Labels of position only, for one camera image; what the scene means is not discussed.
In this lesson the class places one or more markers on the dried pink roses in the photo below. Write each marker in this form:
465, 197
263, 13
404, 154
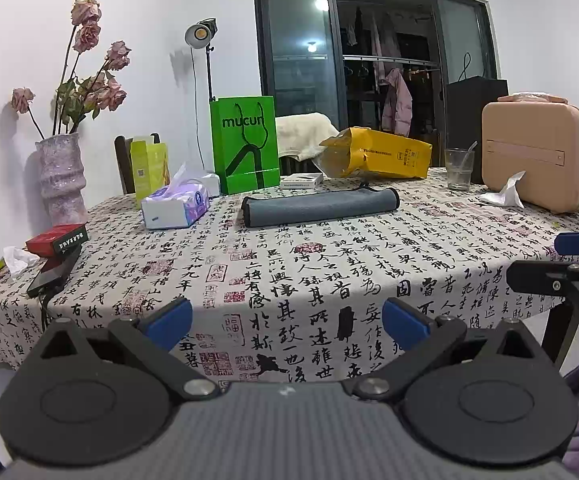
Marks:
87, 75

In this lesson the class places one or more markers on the small white box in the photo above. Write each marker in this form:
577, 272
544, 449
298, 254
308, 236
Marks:
212, 183

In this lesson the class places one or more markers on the dark wooden chair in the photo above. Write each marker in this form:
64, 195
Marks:
122, 162

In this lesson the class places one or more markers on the black paper bag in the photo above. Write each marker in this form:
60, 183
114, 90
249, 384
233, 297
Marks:
472, 120

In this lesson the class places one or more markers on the red box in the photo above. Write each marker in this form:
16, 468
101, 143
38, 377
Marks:
55, 240

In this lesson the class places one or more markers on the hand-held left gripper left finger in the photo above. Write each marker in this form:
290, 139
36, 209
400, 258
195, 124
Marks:
168, 324

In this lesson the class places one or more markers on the purple white tissue pack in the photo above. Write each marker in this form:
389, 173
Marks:
174, 205

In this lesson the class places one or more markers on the calligraphy printed tablecloth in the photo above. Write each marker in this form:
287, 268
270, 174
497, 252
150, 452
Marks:
289, 270

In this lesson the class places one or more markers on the yellow paper bag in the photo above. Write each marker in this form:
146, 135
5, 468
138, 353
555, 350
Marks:
377, 154

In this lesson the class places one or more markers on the spoon in glass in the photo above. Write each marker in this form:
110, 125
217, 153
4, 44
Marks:
468, 156

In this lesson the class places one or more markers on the pink hard case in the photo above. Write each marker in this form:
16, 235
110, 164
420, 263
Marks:
537, 152

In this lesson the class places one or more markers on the grey towel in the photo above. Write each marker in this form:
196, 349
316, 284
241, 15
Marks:
319, 206

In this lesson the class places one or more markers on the green paper bag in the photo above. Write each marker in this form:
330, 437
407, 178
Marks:
243, 145

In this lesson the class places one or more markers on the pink speckled vase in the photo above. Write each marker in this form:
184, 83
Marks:
61, 180

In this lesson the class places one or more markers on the cream blanket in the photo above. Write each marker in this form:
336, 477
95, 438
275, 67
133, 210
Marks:
303, 135

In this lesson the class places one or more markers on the dark sliding glass door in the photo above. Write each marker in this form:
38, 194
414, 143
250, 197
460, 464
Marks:
369, 50

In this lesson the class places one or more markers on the studio lamp on stand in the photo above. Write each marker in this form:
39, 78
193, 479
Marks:
202, 35

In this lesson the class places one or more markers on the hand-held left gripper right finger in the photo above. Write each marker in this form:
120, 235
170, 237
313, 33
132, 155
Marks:
403, 324

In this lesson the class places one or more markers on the pink hanging jacket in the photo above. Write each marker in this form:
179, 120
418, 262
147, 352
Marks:
397, 106

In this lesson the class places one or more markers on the clear drinking glass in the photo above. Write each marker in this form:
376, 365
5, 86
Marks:
459, 170

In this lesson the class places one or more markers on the yellow-green carton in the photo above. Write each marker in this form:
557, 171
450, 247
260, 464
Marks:
149, 165

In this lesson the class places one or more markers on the crumpled white tissue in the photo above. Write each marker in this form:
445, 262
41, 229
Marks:
17, 259
507, 194

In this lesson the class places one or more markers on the flat white box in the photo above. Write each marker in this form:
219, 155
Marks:
300, 180

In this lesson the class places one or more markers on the clear plastic bag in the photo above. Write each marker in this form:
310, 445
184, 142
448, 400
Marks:
537, 96

